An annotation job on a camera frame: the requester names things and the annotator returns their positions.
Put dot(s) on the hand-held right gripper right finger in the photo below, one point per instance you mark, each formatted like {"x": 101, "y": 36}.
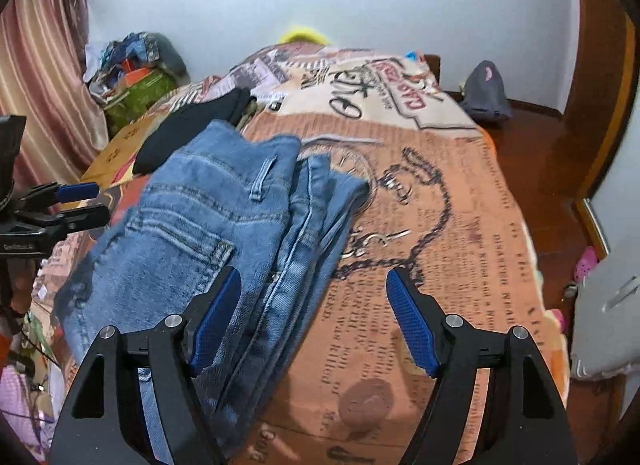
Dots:
{"x": 410, "y": 320}

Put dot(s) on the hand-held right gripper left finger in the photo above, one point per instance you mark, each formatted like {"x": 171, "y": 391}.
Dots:
{"x": 220, "y": 315}

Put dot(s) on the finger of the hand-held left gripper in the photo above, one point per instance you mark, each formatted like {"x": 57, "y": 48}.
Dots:
{"x": 77, "y": 191}
{"x": 80, "y": 217}

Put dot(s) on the blue denim pants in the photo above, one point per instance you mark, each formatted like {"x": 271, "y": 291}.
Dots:
{"x": 200, "y": 205}

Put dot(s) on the cardboard box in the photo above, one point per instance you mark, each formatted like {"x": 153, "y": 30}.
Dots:
{"x": 115, "y": 155}

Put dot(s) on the striped pink curtain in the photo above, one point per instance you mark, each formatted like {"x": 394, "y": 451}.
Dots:
{"x": 45, "y": 85}

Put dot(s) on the green bag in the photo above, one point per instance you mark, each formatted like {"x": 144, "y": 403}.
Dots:
{"x": 135, "y": 97}

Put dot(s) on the black cloth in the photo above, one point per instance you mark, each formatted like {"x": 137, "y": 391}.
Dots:
{"x": 180, "y": 130}

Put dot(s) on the newspaper printed blanket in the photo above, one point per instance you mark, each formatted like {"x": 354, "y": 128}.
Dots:
{"x": 440, "y": 195}

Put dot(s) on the pile of mixed clothes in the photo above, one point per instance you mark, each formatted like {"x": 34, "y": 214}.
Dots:
{"x": 135, "y": 52}

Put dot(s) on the pink clog shoe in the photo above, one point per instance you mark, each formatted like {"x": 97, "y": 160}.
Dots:
{"x": 586, "y": 262}

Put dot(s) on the pink cloth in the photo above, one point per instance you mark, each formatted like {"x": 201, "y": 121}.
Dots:
{"x": 17, "y": 400}

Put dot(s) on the grey cloth bag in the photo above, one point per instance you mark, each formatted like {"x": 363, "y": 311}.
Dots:
{"x": 482, "y": 95}

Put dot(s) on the blue pillow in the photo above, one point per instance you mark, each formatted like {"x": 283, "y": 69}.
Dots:
{"x": 412, "y": 56}

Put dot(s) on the yellow plush toy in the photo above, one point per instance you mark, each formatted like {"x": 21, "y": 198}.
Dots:
{"x": 302, "y": 37}

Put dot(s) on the wooden bed post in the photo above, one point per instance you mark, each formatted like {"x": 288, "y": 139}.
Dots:
{"x": 433, "y": 70}

